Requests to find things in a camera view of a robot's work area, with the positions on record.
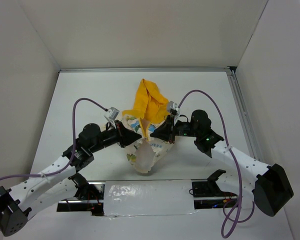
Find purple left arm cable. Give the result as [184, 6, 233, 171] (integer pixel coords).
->
[0, 98, 110, 231]

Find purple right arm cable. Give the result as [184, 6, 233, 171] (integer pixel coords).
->
[177, 89, 255, 238]

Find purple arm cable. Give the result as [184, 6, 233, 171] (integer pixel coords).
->
[177, 89, 255, 238]
[0, 98, 110, 231]

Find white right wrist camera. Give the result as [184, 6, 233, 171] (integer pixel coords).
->
[166, 101, 180, 116]

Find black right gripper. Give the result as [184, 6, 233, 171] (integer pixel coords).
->
[150, 114, 200, 143]

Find white taped front panel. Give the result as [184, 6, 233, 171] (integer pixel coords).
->
[103, 179, 196, 217]

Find yellow and white kids jacket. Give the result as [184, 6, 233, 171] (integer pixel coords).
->
[121, 78, 173, 174]

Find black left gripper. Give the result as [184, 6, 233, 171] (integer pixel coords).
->
[90, 119, 142, 154]

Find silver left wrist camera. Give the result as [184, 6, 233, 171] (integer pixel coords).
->
[104, 107, 120, 126]

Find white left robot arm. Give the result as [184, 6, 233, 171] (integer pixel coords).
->
[0, 120, 142, 237]

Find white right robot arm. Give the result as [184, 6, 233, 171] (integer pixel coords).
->
[151, 109, 294, 217]

